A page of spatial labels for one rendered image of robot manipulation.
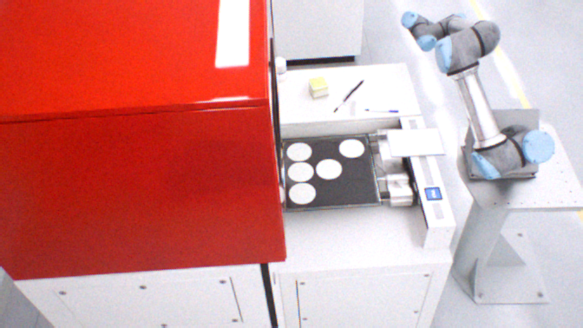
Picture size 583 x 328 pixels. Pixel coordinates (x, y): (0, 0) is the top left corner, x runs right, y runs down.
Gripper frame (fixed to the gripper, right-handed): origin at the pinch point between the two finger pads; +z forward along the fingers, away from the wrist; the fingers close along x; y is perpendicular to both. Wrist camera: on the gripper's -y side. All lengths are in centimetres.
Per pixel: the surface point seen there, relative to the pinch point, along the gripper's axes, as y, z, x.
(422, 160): 29, -41, 60
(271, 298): 66, -104, 96
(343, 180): 52, -61, 54
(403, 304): 74, -31, 96
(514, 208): 21, -12, 85
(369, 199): 48, -57, 66
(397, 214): 48, -44, 72
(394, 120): 31, -38, 35
